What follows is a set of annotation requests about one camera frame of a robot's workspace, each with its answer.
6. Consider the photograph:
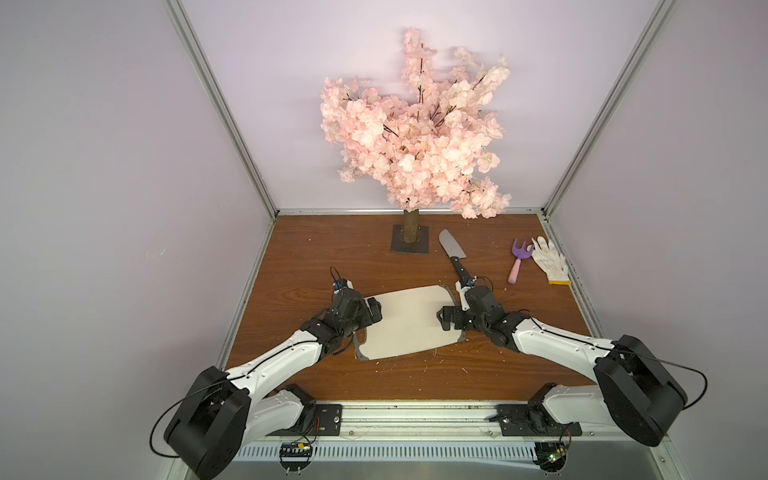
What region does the white grey cutting board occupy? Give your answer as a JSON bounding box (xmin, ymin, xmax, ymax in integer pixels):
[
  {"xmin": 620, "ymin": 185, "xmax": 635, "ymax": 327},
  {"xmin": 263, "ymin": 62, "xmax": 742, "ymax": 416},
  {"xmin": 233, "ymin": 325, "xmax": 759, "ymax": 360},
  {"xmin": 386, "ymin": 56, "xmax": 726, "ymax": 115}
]
[{"xmin": 353, "ymin": 285, "xmax": 466, "ymax": 361}]

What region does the black handled kitchen knife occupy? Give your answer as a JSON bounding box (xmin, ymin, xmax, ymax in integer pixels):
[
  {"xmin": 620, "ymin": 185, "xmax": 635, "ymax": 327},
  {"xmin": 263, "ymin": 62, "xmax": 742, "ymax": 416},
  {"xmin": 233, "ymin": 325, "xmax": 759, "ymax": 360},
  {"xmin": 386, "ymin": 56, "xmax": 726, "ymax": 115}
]
[{"xmin": 438, "ymin": 229, "xmax": 473, "ymax": 281}]

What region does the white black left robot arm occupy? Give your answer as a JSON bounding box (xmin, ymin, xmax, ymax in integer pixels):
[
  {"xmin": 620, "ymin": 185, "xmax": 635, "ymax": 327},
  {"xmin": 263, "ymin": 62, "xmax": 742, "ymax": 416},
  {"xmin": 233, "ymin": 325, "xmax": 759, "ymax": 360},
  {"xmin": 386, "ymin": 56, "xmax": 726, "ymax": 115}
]
[{"xmin": 162, "ymin": 284, "xmax": 383, "ymax": 479}]

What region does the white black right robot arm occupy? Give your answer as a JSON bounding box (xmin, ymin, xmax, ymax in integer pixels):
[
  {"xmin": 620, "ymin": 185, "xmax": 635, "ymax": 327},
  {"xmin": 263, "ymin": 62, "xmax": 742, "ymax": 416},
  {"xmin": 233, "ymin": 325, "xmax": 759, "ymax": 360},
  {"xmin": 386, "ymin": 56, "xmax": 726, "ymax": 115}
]
[{"xmin": 436, "ymin": 287, "xmax": 697, "ymax": 446}]

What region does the left circuit board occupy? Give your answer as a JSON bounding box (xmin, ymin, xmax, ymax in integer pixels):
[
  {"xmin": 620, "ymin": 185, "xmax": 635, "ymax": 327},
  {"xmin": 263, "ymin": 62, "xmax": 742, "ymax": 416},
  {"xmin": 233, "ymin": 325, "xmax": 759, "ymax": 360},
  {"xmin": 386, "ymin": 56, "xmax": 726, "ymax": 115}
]
[{"xmin": 278, "ymin": 441, "xmax": 314, "ymax": 475}]

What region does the circuit board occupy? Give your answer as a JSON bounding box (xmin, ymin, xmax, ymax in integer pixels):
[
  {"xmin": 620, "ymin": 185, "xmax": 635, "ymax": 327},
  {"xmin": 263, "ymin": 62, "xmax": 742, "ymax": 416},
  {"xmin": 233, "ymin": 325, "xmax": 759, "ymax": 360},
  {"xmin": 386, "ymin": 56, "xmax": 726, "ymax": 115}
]
[
  {"xmin": 278, "ymin": 441, "xmax": 314, "ymax": 475},
  {"xmin": 533, "ymin": 442, "xmax": 567, "ymax": 474}
]

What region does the right circuit board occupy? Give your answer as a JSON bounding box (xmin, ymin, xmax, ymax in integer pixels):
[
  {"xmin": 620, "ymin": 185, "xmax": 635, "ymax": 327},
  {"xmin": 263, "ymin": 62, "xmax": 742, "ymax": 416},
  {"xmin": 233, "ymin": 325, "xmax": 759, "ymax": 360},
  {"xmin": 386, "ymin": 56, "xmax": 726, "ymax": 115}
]
[{"xmin": 533, "ymin": 442, "xmax": 567, "ymax": 474}]

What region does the purple pink garden fork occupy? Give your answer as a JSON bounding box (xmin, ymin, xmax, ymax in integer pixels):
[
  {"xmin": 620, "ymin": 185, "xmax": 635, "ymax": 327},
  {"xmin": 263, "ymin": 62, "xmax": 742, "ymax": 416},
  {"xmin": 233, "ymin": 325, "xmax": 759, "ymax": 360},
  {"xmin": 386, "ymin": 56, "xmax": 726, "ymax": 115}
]
[{"xmin": 507, "ymin": 239, "xmax": 535, "ymax": 285}]

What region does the white work glove yellow cuff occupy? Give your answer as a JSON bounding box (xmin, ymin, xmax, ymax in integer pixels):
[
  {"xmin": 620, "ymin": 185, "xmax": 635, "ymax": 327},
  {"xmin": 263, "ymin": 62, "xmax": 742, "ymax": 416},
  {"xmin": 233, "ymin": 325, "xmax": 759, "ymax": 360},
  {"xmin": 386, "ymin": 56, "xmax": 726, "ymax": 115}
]
[{"xmin": 532, "ymin": 236, "xmax": 571, "ymax": 286}]

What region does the pink cherry blossom tree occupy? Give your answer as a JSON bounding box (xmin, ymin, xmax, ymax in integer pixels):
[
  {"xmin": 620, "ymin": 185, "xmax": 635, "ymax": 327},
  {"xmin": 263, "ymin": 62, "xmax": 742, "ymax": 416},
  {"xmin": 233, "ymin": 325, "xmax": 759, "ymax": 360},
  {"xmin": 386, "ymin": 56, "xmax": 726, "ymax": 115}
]
[{"xmin": 320, "ymin": 28, "xmax": 511, "ymax": 244}]

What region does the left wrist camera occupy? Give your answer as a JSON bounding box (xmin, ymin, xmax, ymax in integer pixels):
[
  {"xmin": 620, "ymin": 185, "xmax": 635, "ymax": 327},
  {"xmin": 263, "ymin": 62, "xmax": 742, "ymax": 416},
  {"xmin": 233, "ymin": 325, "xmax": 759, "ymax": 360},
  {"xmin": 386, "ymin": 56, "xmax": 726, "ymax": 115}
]
[{"xmin": 333, "ymin": 278, "xmax": 353, "ymax": 294}]

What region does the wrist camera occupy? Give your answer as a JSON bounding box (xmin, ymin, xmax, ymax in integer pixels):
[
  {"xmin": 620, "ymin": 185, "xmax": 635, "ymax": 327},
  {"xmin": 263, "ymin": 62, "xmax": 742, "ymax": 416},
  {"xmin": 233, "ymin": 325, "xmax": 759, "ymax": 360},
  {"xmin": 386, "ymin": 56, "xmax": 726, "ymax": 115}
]
[
  {"xmin": 455, "ymin": 277, "xmax": 477, "ymax": 311},
  {"xmin": 333, "ymin": 278, "xmax": 353, "ymax": 294}
]

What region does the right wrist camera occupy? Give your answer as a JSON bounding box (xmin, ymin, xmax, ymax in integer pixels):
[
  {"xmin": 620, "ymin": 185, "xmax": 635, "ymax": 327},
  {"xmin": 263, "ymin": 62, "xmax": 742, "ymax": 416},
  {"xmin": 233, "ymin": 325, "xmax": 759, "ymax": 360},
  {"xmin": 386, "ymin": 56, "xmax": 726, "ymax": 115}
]
[{"xmin": 455, "ymin": 277, "xmax": 477, "ymax": 311}]

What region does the dark metal tree base plate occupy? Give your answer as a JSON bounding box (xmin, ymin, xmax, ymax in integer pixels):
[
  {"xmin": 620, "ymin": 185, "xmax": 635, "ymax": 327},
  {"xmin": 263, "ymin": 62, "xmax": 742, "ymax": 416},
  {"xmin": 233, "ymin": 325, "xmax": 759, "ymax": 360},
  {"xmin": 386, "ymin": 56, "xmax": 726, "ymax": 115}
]
[{"xmin": 390, "ymin": 225, "xmax": 429, "ymax": 255}]

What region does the aluminium front rail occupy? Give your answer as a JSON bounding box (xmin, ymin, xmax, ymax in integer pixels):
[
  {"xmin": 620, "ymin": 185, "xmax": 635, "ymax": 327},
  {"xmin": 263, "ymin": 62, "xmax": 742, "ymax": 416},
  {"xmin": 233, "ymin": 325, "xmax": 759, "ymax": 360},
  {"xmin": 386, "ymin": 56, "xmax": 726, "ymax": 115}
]
[{"xmin": 225, "ymin": 394, "xmax": 626, "ymax": 447}]

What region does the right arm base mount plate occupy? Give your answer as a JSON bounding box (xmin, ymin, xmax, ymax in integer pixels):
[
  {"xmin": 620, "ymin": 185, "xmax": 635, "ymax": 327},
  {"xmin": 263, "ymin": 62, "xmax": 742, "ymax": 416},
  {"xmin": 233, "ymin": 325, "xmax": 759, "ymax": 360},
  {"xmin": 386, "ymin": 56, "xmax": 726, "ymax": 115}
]
[{"xmin": 486, "ymin": 404, "xmax": 583, "ymax": 438}]

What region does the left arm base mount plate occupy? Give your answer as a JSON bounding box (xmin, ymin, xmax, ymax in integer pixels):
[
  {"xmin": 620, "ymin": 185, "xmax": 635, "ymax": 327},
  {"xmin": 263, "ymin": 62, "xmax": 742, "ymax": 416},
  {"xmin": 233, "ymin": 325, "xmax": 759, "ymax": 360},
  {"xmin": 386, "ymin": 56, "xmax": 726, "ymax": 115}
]
[{"xmin": 270, "ymin": 403, "xmax": 343, "ymax": 437}]

